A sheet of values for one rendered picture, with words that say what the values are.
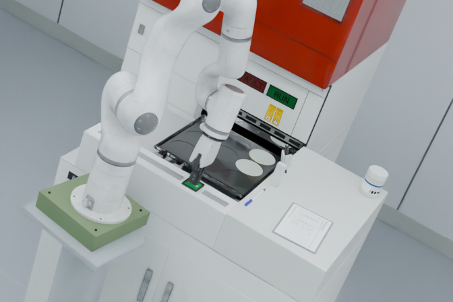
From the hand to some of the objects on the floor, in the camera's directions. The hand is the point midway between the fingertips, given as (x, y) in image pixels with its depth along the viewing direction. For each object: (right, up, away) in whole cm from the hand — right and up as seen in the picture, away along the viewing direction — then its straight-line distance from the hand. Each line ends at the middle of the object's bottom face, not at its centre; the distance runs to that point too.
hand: (195, 177), depth 265 cm
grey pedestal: (-61, -83, +26) cm, 106 cm away
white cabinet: (-16, -75, +69) cm, 103 cm away
